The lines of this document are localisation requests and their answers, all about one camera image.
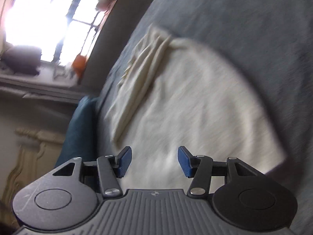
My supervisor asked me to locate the white fluffy sweater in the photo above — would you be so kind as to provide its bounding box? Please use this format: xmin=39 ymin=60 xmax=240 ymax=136
xmin=105 ymin=26 xmax=288 ymax=191

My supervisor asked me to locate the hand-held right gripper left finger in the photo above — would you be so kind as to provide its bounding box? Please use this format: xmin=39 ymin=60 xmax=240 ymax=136
xmin=52 ymin=146 xmax=133 ymax=199

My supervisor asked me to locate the orange bag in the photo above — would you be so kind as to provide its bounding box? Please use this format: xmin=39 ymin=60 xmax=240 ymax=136
xmin=72 ymin=54 xmax=87 ymax=77

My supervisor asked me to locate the pink pot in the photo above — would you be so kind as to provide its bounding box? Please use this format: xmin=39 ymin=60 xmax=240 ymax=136
xmin=96 ymin=0 xmax=112 ymax=11

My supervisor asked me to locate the cream carved headboard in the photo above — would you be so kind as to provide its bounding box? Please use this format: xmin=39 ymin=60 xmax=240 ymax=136
xmin=0 ymin=125 xmax=67 ymax=228

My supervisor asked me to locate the grey bed blanket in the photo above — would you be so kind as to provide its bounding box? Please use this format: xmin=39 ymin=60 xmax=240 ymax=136
xmin=94 ymin=0 xmax=313 ymax=235

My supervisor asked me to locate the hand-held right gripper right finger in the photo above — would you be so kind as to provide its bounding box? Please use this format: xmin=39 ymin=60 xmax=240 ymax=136
xmin=177 ymin=146 xmax=263 ymax=197

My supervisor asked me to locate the blue duvet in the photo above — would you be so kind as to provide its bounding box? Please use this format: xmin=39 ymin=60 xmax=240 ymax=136
xmin=54 ymin=95 xmax=101 ymax=168

